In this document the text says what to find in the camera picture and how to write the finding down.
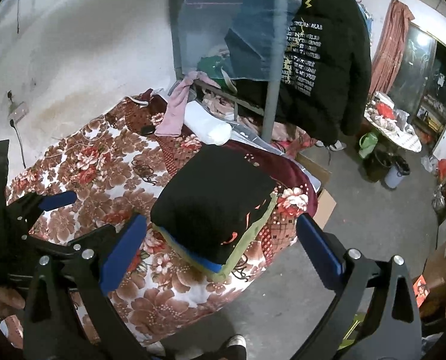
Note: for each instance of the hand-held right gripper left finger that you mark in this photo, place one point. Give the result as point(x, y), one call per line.
point(123, 255)

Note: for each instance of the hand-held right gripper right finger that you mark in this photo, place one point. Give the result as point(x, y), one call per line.
point(316, 250)

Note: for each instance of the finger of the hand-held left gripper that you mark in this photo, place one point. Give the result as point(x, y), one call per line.
point(92, 238)
point(58, 200)

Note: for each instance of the black orange print hoodie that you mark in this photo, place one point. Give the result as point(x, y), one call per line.
point(208, 202)

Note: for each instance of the person's left hand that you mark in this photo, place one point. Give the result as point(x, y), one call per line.
point(5, 300)

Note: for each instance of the cardboard box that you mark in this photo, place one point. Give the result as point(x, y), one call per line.
point(324, 206)

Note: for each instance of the olive green folded garment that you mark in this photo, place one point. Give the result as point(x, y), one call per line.
point(255, 238)

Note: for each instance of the floral blanket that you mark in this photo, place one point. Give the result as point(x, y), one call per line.
point(170, 300)

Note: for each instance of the lime green plastic item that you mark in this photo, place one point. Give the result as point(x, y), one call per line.
point(352, 330)

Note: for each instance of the blue folded shirt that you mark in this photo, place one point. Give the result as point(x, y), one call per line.
point(215, 269)

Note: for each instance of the white power strip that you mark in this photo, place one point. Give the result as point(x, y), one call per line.
point(19, 111)

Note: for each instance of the person's left shoe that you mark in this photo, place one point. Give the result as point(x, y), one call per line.
point(156, 348)

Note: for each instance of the person's shoe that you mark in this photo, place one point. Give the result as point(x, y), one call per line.
point(235, 343)
point(156, 348)

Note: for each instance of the black bin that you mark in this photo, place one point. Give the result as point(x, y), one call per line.
point(376, 165)

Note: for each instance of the grey trash bin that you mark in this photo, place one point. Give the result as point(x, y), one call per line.
point(393, 176)

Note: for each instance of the red printed box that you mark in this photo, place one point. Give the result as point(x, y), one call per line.
point(421, 290)

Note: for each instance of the small black oval object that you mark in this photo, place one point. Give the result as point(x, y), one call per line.
point(147, 130)

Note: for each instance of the brown wooden cabinet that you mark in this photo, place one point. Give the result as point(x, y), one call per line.
point(438, 270)

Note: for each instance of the person's right shoe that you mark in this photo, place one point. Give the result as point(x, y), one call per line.
point(235, 343)

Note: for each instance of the pink cloth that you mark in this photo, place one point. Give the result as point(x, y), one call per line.
point(172, 116)

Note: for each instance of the cluttered round table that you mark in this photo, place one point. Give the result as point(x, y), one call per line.
point(410, 143)

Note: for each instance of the red plastic bag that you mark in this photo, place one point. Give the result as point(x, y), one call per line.
point(444, 168)

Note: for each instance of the white rolled pillow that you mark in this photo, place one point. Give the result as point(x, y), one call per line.
point(208, 125)

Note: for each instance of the black printed hanging jacket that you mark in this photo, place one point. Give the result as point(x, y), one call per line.
point(328, 82)

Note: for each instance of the pink floral bedding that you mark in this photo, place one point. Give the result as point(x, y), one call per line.
point(223, 107)

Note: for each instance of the pale translucent hanging sheet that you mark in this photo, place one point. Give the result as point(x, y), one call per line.
point(5, 22)

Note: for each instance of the green cloth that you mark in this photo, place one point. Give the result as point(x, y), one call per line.
point(210, 65)

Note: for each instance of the dark glass window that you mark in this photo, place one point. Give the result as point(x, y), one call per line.
point(418, 71)

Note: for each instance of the pink curtain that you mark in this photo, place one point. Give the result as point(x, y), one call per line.
point(391, 45)

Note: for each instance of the blue mosquito net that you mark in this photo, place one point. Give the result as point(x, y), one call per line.
point(215, 26)

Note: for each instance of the wall socket with plug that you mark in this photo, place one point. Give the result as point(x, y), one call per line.
point(10, 95)

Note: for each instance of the grey metal bunk bed frame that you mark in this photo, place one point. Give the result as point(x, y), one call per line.
point(273, 82)

